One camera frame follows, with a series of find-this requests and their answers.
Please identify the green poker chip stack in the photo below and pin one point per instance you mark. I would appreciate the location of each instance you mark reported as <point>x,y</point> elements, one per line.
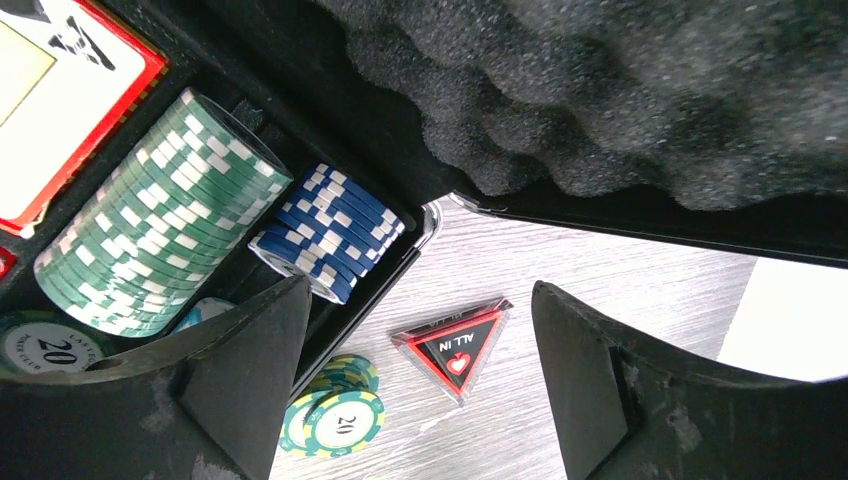
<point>163,221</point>

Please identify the black poker chip case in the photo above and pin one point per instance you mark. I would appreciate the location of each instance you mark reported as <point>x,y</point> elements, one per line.
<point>718,124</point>

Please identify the dark green chip pile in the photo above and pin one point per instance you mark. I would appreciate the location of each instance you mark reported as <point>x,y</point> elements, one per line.
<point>339,412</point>

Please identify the red triangle all-in button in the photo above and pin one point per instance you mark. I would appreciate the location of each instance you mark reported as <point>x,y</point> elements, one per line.
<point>451,351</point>

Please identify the light blue chip stack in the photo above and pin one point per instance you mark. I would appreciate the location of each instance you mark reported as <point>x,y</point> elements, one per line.
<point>204,309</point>

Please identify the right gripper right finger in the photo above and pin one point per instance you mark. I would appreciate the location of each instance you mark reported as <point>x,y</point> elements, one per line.
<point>627,405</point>

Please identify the grey camo chip stack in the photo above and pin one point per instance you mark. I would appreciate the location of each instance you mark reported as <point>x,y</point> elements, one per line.
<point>35,342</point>

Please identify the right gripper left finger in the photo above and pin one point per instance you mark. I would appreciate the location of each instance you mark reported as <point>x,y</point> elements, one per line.
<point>205,403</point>

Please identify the red playing card deck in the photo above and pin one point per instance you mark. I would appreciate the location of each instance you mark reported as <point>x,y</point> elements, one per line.
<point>71,71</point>

